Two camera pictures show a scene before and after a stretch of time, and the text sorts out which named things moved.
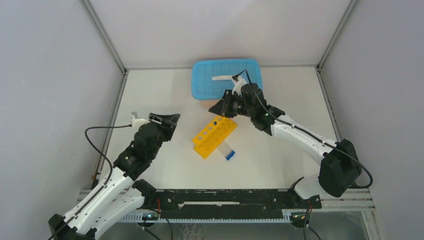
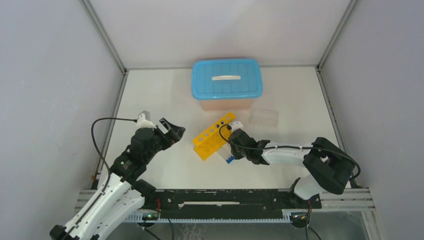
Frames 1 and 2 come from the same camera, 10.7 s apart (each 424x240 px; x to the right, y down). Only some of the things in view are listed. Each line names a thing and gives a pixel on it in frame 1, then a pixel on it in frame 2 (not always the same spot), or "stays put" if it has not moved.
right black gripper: (223, 107) -> (236, 155)
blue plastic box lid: (204, 88) stays put
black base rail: (229, 203) stays put
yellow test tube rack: (207, 141) stays put
